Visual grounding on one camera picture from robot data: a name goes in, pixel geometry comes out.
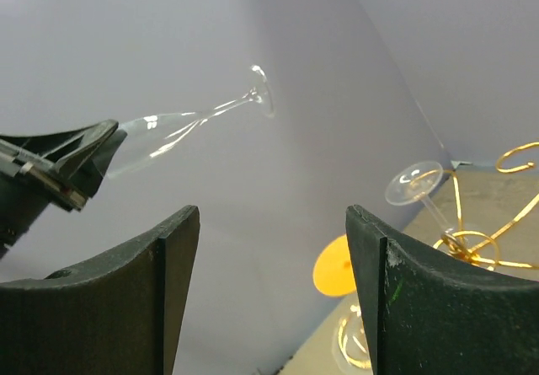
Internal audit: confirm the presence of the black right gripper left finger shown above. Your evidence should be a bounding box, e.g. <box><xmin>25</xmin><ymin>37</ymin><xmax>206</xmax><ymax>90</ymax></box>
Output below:
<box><xmin>1</xmin><ymin>206</ymin><xmax>200</xmax><ymax>374</ymax></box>

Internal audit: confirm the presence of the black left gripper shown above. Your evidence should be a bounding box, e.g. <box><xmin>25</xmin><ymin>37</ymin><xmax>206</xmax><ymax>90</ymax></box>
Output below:
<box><xmin>1</xmin><ymin>120</ymin><xmax>126</xmax><ymax>256</ymax></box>

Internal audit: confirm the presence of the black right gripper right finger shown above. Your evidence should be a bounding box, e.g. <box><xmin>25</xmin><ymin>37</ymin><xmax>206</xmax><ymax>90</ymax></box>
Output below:
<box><xmin>344</xmin><ymin>204</ymin><xmax>539</xmax><ymax>375</ymax></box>

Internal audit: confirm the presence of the clear wine glass front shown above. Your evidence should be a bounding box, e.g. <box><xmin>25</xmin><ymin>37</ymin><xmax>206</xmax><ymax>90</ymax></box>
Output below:
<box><xmin>332</xmin><ymin>303</ymin><xmax>372</xmax><ymax>374</ymax></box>

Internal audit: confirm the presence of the clear wine glass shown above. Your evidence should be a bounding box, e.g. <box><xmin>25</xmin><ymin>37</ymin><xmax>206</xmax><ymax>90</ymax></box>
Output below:
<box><xmin>332</xmin><ymin>303</ymin><xmax>372</xmax><ymax>374</ymax></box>
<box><xmin>385</xmin><ymin>161</ymin><xmax>456</xmax><ymax>234</ymax></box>

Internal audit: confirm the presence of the clear champagne flute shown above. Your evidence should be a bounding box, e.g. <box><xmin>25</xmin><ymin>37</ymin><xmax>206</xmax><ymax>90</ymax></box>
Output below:
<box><xmin>106</xmin><ymin>65</ymin><xmax>275</xmax><ymax>179</ymax></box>

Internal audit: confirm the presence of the yellow plastic goblet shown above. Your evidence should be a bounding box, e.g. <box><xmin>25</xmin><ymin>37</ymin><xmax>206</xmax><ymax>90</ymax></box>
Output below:
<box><xmin>312</xmin><ymin>234</ymin><xmax>356</xmax><ymax>297</ymax></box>

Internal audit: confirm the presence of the gold wire glass rack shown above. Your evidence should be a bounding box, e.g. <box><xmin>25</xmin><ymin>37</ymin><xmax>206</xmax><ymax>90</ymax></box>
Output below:
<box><xmin>336</xmin><ymin>141</ymin><xmax>539</xmax><ymax>370</ymax></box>

